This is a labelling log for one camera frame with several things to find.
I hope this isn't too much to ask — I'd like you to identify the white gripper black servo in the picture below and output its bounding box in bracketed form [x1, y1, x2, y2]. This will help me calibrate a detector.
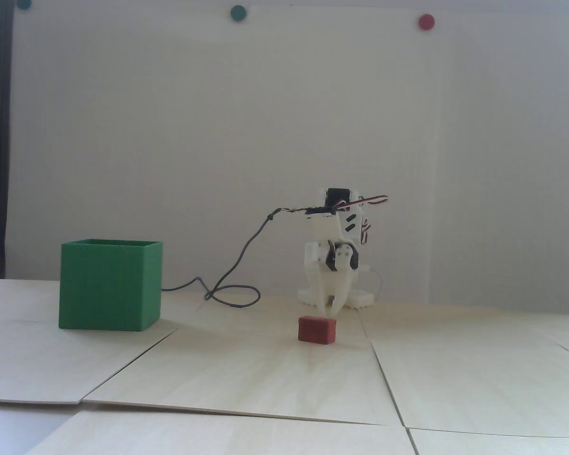
[305, 239, 361, 316]

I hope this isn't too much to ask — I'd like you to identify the red block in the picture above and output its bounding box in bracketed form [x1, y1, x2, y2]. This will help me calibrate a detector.
[298, 316, 338, 343]

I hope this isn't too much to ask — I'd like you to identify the green box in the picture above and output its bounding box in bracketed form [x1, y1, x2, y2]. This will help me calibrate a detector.
[58, 239, 164, 331]

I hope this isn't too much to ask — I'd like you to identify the light plywood sheet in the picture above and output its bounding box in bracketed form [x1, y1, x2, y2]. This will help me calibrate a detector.
[0, 279, 177, 405]
[82, 308, 405, 426]
[359, 310, 569, 437]
[26, 410, 419, 455]
[407, 427, 569, 455]

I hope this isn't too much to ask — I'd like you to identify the white board panel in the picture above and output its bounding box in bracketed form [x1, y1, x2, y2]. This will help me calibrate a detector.
[10, 0, 569, 313]

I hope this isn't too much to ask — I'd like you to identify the white power cable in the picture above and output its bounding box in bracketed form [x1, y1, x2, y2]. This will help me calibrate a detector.
[366, 266, 385, 305]

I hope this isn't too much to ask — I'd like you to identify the black camera cable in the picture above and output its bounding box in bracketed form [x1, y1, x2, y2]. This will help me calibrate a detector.
[160, 205, 323, 309]

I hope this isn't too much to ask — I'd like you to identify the black window frame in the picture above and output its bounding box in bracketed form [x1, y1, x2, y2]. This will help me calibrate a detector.
[0, 0, 14, 279]

